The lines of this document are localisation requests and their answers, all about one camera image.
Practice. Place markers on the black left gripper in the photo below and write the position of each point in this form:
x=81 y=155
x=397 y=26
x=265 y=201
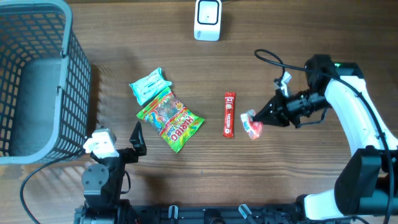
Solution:
x=132 y=156

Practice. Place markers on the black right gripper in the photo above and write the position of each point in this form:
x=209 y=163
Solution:
x=280 y=114

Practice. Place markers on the red small candy packet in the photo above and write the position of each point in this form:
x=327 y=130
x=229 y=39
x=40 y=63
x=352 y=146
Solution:
x=253 y=128

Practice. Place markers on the Haribo gummy bag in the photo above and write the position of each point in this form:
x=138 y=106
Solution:
x=172 y=120

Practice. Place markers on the red Nescafe stick sachet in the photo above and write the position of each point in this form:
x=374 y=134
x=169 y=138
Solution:
x=229 y=100

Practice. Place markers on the teal tissue pack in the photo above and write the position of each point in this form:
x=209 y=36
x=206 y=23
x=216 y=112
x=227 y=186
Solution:
x=149 y=86

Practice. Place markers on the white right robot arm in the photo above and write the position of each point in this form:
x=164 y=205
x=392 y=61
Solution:
x=367 y=186

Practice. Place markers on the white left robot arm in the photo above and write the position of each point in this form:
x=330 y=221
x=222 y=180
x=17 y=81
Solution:
x=103 y=181

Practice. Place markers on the white barcode scanner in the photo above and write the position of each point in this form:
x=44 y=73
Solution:
x=207 y=23

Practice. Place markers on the grey plastic shopping basket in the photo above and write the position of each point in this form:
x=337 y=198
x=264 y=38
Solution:
x=45 y=83

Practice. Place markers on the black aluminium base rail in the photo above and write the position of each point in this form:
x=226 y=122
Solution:
x=217 y=214

